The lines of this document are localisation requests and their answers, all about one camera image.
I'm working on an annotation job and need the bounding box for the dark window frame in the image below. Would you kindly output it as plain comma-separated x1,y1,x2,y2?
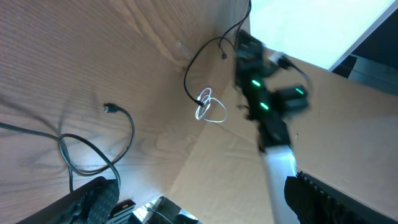
329,1,397,95

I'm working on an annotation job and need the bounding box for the black USB cable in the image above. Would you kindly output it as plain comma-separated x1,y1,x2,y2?
0,103,136,194
183,0,252,108

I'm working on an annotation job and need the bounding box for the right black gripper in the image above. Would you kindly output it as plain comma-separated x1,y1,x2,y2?
234,30,274,90

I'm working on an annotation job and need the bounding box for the right camera black cable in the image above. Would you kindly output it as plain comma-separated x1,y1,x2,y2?
278,57,313,91

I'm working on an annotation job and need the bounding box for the white USB cable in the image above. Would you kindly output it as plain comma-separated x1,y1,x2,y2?
195,87,228,124

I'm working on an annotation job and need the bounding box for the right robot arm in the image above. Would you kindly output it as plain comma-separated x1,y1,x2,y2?
235,30,313,223

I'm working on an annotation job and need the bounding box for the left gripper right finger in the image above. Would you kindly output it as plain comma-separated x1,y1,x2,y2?
284,172,397,224

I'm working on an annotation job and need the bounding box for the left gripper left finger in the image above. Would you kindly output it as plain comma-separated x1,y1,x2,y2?
18,177,119,224

